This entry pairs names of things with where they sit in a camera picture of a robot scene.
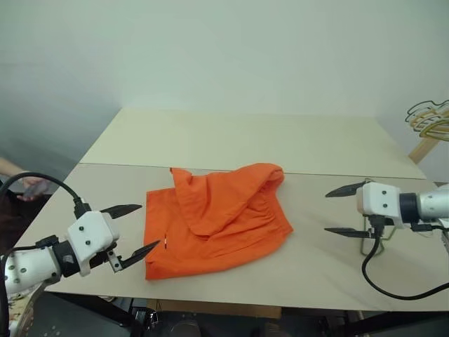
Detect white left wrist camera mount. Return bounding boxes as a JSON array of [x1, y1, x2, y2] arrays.
[[67, 210, 120, 277]]

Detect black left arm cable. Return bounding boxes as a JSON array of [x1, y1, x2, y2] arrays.
[[0, 171, 93, 219]]

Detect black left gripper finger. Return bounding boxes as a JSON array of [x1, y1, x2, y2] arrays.
[[117, 240, 161, 272], [100, 204, 143, 220]]

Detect silver wire hanger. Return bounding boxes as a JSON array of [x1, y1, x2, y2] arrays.
[[359, 213, 399, 256]]

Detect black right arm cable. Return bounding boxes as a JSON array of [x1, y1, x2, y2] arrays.
[[361, 216, 449, 301]]

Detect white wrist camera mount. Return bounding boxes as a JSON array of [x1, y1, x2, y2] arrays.
[[67, 210, 120, 277], [356, 181, 404, 227]]

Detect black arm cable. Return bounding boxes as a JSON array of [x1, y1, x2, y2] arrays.
[[361, 216, 449, 301], [0, 171, 93, 219]]

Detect orange shorts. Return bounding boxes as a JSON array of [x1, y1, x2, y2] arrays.
[[143, 161, 295, 282]]

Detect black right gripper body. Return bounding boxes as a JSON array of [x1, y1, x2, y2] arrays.
[[365, 214, 394, 240]]

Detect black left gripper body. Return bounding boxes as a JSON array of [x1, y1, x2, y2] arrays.
[[88, 242, 125, 274]]

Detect brown board under table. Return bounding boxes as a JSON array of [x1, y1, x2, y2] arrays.
[[147, 298, 283, 313]]

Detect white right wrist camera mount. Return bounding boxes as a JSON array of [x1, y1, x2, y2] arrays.
[[356, 181, 404, 227]]

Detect bystander bare hand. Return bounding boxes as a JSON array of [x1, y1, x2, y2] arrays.
[[15, 175, 50, 202]]

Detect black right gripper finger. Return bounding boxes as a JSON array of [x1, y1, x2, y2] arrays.
[[324, 227, 368, 239], [325, 180, 368, 199]]

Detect gold wire hanger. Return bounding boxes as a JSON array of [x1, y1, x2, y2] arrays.
[[415, 115, 449, 143], [408, 107, 449, 133], [410, 110, 449, 138]]

